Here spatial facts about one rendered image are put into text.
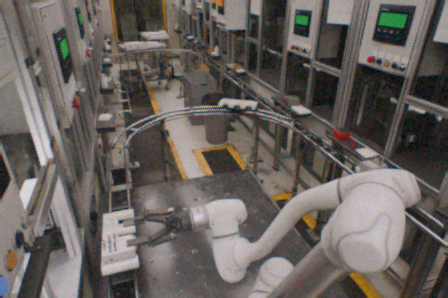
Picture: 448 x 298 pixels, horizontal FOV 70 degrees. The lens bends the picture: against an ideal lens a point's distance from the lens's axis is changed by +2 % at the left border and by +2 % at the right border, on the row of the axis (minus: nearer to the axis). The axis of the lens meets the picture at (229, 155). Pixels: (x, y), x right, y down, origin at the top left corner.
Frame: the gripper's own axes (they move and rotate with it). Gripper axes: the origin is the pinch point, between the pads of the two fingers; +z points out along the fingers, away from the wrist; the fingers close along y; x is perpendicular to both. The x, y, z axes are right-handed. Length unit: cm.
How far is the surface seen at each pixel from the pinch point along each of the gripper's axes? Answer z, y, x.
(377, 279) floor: -159, -112, -29
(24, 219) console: 19.7, 30.7, 25.0
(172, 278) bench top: -13.0, -44.4, -15.3
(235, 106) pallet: -106, -29, -190
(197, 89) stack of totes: -104, -57, -351
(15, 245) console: 20.1, 29.7, 31.9
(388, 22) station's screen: -153, 57, -68
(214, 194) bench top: -50, -44, -74
